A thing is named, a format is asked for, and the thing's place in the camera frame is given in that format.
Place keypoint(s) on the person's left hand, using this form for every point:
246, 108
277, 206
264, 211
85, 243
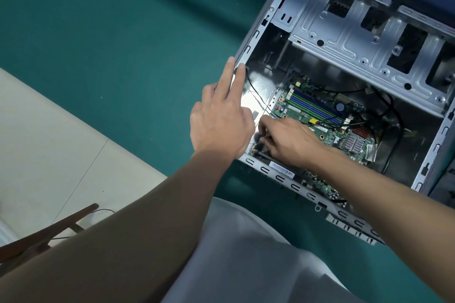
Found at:
220, 128

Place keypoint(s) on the person's right hand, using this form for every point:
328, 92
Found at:
293, 143

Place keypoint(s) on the green motherboard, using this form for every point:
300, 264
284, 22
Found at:
352, 143

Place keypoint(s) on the silver metal drive cage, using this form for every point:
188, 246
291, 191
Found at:
348, 43

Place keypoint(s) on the desktop computer case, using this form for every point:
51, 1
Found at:
408, 143

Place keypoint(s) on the person's left forearm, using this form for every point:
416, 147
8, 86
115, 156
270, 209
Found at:
124, 235

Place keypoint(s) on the person's right forearm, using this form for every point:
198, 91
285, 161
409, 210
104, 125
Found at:
391, 207

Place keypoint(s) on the person's white shirt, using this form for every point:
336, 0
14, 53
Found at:
249, 263

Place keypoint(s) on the green floor mat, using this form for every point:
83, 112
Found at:
124, 47

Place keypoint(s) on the brown wooden stool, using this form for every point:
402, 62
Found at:
42, 235

